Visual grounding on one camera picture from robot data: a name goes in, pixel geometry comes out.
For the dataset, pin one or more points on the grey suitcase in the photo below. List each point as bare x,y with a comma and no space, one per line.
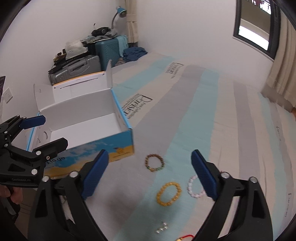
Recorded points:
76,68

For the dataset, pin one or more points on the striped bed sheet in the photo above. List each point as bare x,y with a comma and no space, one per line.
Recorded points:
175,107

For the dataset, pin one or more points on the blue clothes pile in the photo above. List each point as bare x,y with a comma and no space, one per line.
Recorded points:
133,54

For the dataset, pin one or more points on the left hand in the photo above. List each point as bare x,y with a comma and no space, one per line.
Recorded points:
16,194

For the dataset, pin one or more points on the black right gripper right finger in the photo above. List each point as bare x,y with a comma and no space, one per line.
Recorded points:
240,210

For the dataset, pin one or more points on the red cord bracelet gold tube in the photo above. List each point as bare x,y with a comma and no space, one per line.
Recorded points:
185,238

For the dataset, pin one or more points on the blue yellow shoe box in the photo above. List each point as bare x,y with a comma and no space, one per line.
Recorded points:
86,112

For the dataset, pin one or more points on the white wall switch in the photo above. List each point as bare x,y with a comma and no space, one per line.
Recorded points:
7,95

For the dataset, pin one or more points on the white pearl earrings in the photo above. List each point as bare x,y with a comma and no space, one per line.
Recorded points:
163,227

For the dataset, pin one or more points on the beige curtain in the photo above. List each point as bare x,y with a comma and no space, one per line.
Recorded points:
280,84

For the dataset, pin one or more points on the dark framed window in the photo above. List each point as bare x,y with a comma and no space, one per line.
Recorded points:
257,23

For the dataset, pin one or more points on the teal suitcase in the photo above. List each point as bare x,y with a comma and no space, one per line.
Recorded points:
110,49

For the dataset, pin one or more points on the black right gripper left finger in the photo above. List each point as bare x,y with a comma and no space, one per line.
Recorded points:
59,211

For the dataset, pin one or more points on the blue desk lamp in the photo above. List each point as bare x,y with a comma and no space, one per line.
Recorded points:
120,12

